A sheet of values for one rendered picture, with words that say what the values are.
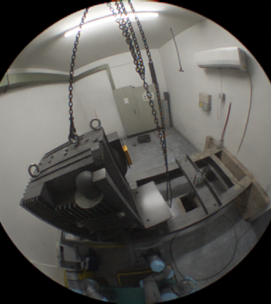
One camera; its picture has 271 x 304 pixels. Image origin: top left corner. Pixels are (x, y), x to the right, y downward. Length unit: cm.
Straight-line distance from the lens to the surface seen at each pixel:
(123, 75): 350
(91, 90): 358
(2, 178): 137
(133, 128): 354
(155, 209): 96
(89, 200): 38
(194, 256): 188
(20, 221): 142
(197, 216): 123
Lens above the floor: 180
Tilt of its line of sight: 36 degrees down
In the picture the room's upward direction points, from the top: 17 degrees counter-clockwise
